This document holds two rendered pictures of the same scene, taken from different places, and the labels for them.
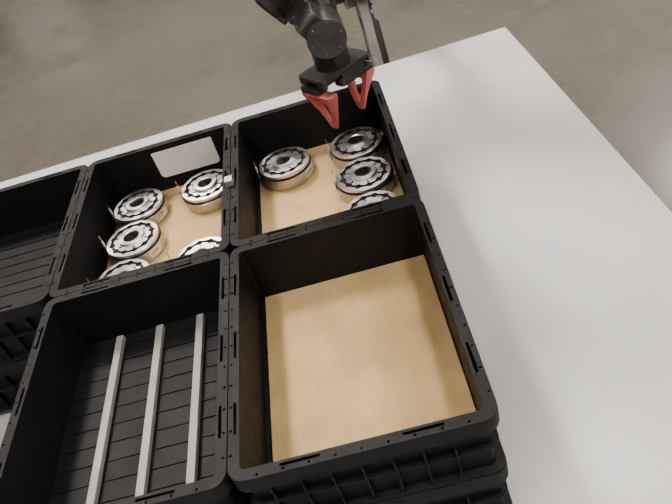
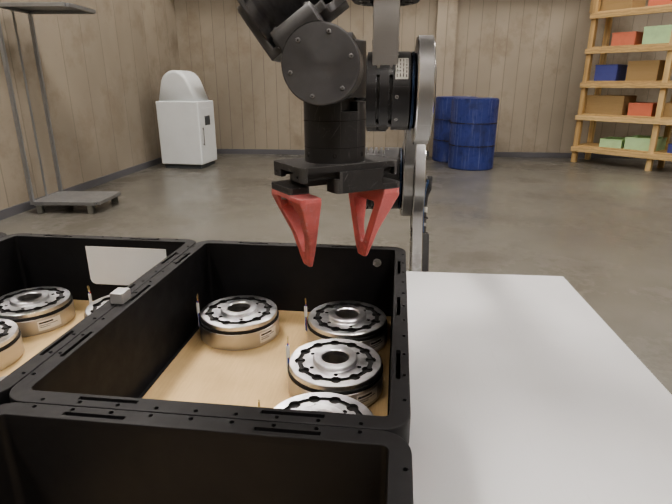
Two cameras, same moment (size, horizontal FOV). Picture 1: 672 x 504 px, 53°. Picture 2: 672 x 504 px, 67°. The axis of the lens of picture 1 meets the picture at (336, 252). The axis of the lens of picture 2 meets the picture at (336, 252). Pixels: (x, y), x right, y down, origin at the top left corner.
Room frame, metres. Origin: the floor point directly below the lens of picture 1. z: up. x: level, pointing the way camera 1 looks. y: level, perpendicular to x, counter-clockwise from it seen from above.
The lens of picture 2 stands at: (0.51, -0.10, 1.15)
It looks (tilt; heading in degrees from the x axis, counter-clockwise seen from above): 18 degrees down; 1
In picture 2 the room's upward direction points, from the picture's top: straight up
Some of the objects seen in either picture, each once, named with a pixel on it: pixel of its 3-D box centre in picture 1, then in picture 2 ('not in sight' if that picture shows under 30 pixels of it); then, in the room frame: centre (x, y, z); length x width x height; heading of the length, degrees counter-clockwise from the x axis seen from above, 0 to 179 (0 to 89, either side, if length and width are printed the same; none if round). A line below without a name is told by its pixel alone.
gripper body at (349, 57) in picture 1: (330, 52); (334, 140); (0.99, -0.09, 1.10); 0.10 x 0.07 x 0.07; 121
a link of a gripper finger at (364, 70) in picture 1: (349, 87); (351, 212); (1.00, -0.11, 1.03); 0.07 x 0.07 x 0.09; 31
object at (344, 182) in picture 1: (363, 174); (335, 362); (1.00, -0.09, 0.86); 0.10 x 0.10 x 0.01
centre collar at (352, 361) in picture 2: (363, 172); (335, 358); (1.00, -0.09, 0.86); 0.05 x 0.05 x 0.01
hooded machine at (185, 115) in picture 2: not in sight; (186, 119); (7.89, 2.17, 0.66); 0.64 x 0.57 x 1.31; 84
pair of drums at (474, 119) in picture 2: not in sight; (463, 130); (8.18, -1.82, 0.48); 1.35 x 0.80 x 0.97; 176
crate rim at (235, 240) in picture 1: (314, 158); (266, 309); (1.01, -0.02, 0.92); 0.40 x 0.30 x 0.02; 174
